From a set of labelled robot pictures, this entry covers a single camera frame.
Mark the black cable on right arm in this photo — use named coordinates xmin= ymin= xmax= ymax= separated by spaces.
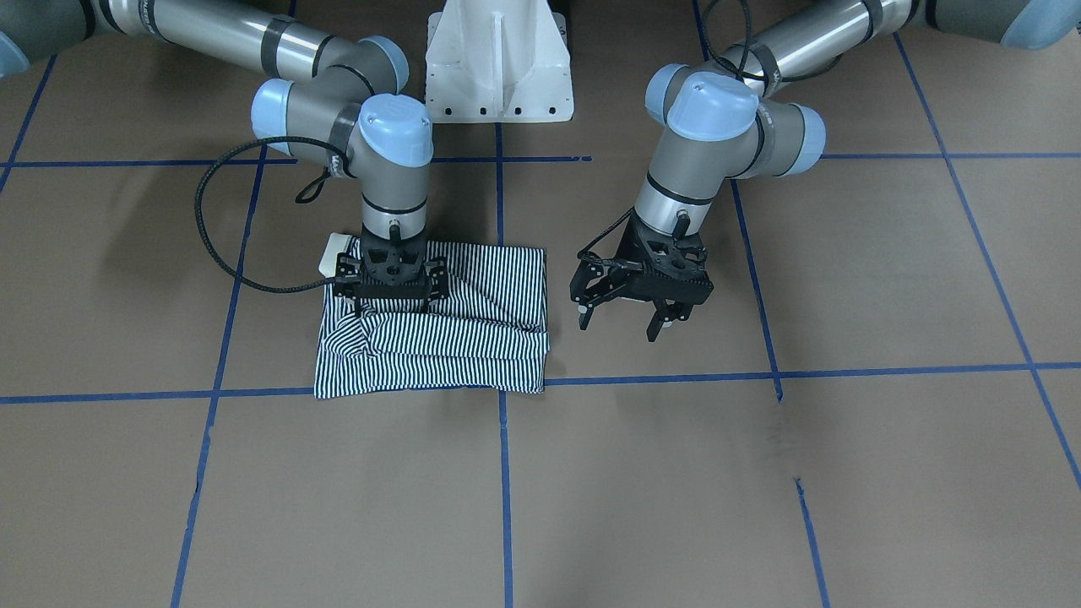
xmin=193 ymin=135 xmax=356 ymax=296

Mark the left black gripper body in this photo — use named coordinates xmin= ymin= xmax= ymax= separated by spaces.
xmin=570 ymin=211 xmax=713 ymax=307

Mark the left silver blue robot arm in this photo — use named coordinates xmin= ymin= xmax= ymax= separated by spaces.
xmin=570 ymin=1 xmax=1080 ymax=341

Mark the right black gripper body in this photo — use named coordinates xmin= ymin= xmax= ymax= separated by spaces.
xmin=331 ymin=232 xmax=449 ymax=312

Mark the blue white striped polo shirt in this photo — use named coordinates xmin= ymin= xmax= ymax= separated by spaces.
xmin=313 ymin=242 xmax=551 ymax=398

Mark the brown paper table cover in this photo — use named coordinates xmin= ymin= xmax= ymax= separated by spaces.
xmin=1 ymin=1 xmax=1080 ymax=607

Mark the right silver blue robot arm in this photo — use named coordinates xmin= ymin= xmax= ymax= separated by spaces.
xmin=1 ymin=1 xmax=449 ymax=307

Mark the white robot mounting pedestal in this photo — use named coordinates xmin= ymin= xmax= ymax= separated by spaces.
xmin=424 ymin=1 xmax=575 ymax=124

